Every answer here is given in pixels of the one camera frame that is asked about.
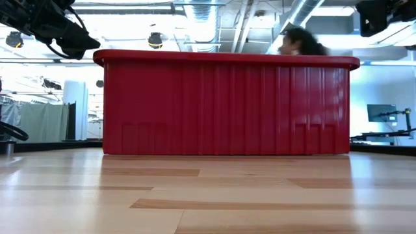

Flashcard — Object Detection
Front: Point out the thick black cable loop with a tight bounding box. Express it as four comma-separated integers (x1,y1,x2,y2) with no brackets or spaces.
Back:
0,120,29,142

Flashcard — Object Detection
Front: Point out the grey curtain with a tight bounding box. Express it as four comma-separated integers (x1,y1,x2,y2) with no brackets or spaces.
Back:
0,101,70,143

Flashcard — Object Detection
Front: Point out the person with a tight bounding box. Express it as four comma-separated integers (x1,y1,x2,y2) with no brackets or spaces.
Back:
278,27,329,57

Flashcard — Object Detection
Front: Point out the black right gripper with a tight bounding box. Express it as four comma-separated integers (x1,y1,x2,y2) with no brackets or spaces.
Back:
355,0,391,38

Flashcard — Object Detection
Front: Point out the background computer monitor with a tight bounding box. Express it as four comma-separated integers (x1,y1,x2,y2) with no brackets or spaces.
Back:
366,103,398,124

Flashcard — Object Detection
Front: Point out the red plastic bin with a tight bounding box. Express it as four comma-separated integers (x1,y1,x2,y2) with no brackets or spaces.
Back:
92,49,361,156

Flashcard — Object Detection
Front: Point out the white room panel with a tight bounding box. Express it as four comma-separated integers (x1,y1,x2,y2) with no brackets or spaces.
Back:
62,81,88,141

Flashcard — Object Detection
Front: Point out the long ceiling light fixture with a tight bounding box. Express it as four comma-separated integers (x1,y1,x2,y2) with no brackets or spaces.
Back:
71,1,177,16

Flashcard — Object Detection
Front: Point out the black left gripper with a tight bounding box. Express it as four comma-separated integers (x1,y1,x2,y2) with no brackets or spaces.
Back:
54,20,102,61

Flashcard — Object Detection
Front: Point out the short metal post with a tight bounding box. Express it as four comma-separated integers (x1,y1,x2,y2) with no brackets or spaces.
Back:
2,139,17,156

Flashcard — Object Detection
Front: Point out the black background desk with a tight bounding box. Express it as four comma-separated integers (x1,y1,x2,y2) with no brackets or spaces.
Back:
350,128,416,144

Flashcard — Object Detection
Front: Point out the silver ceiling duct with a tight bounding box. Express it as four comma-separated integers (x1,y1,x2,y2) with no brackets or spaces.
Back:
266,0,326,53

